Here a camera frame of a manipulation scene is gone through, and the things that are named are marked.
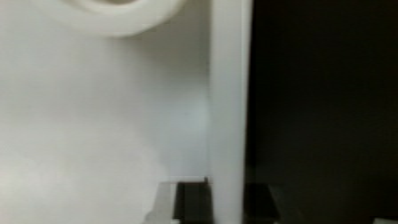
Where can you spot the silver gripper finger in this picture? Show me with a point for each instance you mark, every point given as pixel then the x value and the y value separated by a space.
pixel 161 215

